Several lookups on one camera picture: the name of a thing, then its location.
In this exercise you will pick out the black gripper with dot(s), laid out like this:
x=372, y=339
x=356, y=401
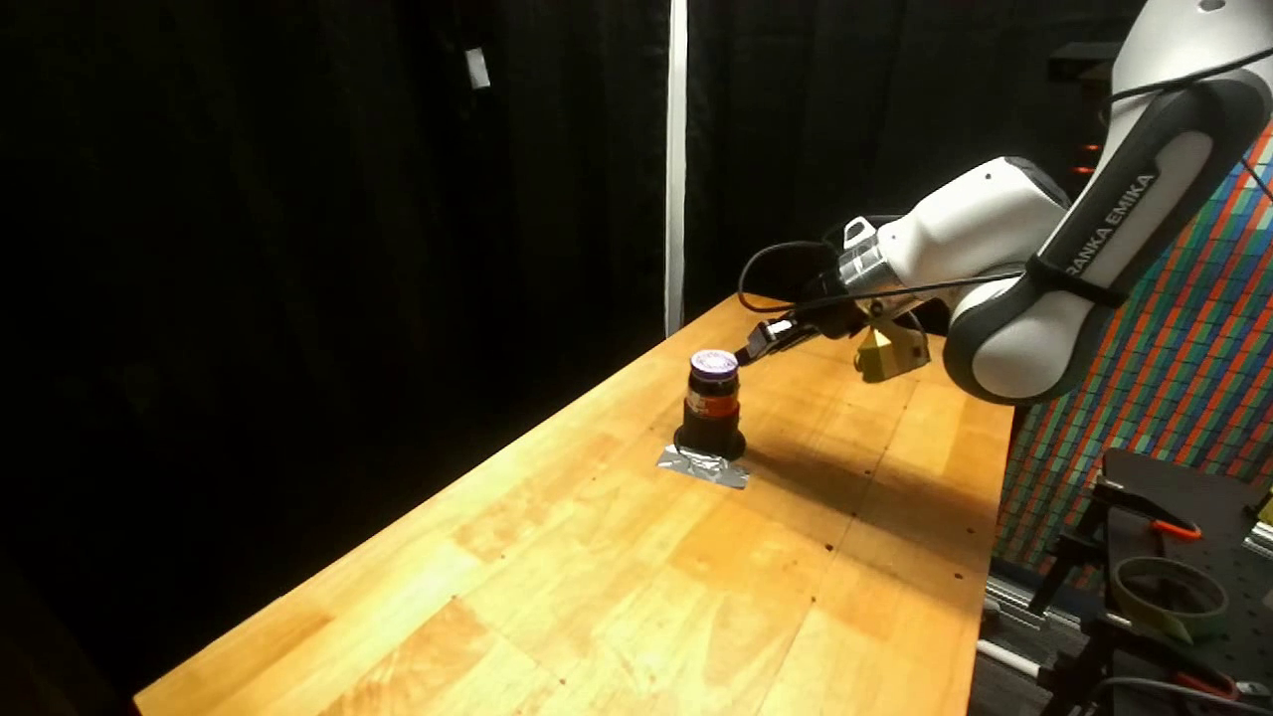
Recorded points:
x=828, y=311

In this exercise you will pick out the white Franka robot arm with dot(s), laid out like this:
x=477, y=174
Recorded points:
x=1035, y=331

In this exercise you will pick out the dark bottle with purple cap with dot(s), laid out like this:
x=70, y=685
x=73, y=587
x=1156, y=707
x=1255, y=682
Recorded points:
x=713, y=441

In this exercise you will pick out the small grey square plate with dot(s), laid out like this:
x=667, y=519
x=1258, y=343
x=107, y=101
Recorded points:
x=701, y=466

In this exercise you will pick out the white corner pole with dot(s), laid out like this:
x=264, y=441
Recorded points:
x=676, y=160

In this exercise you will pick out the black curtain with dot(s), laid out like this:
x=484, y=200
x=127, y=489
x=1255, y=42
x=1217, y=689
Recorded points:
x=860, y=107
x=264, y=263

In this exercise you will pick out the colourful patterned panel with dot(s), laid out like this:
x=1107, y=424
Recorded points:
x=1167, y=401

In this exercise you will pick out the white hanging tag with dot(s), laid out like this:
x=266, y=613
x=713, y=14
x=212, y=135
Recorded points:
x=477, y=67

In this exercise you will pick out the grey tape roll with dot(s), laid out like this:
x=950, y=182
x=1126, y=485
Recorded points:
x=1167, y=591

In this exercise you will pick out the black clamp equipment pile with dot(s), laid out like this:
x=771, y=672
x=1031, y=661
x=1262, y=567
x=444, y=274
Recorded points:
x=1167, y=661

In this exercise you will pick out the yellowish wrist camera box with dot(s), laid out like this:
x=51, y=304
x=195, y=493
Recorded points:
x=892, y=347

